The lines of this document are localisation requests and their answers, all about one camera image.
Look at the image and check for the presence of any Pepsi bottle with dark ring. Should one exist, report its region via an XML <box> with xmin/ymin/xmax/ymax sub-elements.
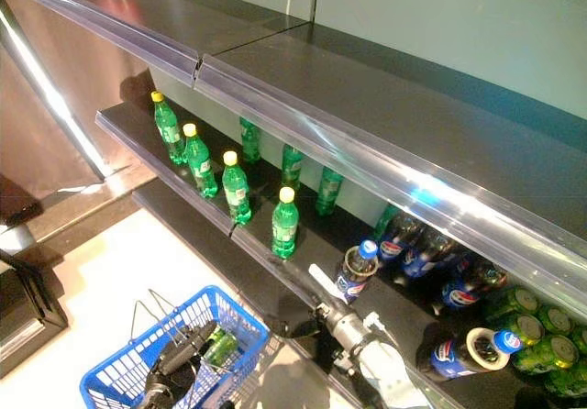
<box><xmin>334</xmin><ymin>238</ymin><xmax>381</xmax><ymax>305</ymax></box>

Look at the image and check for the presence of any Pepsi cola bottle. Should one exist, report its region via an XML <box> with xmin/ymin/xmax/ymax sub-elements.
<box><xmin>378</xmin><ymin>214</ymin><xmax>428</xmax><ymax>263</ymax></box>
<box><xmin>430</xmin><ymin>255</ymin><xmax>508</xmax><ymax>316</ymax></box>
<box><xmin>401</xmin><ymin>232</ymin><xmax>460</xmax><ymax>280</ymax></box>

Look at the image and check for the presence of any blue plastic shopping basket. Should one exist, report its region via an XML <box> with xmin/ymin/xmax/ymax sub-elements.
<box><xmin>78</xmin><ymin>284</ymin><xmax>285</xmax><ymax>409</ymax></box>

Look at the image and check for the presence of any black shelf with drinks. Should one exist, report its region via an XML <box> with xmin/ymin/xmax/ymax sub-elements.
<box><xmin>94</xmin><ymin>100</ymin><xmax>587</xmax><ymax>409</ymax></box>

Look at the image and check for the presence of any green bottle in basket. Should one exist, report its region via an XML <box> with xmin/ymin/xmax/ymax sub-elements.
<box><xmin>204</xmin><ymin>326</ymin><xmax>240</xmax><ymax>368</ymax></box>

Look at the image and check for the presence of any dark right robot hand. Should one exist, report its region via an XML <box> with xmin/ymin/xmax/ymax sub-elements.
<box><xmin>307</xmin><ymin>263</ymin><xmax>358</xmax><ymax>321</ymax></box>

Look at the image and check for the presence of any black box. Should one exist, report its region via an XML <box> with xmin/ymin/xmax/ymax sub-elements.
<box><xmin>0</xmin><ymin>250</ymin><xmax>70</xmax><ymax>379</ymax></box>

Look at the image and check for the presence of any stainless steel cabinet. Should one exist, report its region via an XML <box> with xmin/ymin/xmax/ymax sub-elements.
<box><xmin>0</xmin><ymin>0</ymin><xmax>160</xmax><ymax>227</ymax></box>

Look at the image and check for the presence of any clear plastic price rail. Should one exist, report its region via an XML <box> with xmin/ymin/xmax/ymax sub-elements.
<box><xmin>22</xmin><ymin>0</ymin><xmax>205</xmax><ymax>90</ymax></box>
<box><xmin>194</xmin><ymin>53</ymin><xmax>587</xmax><ymax>312</ymax></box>

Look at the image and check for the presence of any Pepsi bottle with white ring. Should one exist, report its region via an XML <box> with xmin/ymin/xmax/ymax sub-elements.
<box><xmin>416</xmin><ymin>327</ymin><xmax>524</xmax><ymax>381</ymax></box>

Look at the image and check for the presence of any green soda bottle yellow cap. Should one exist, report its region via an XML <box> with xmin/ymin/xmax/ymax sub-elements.
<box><xmin>221</xmin><ymin>149</ymin><xmax>253</xmax><ymax>226</ymax></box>
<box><xmin>150</xmin><ymin>90</ymin><xmax>188</xmax><ymax>167</ymax></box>
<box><xmin>182</xmin><ymin>122</ymin><xmax>219</xmax><ymax>199</ymax></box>
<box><xmin>271</xmin><ymin>185</ymin><xmax>300</xmax><ymax>260</ymax></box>

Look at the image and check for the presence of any dark left robot hand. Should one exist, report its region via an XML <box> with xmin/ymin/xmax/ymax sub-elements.
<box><xmin>145</xmin><ymin>320</ymin><xmax>219</xmax><ymax>402</ymax></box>

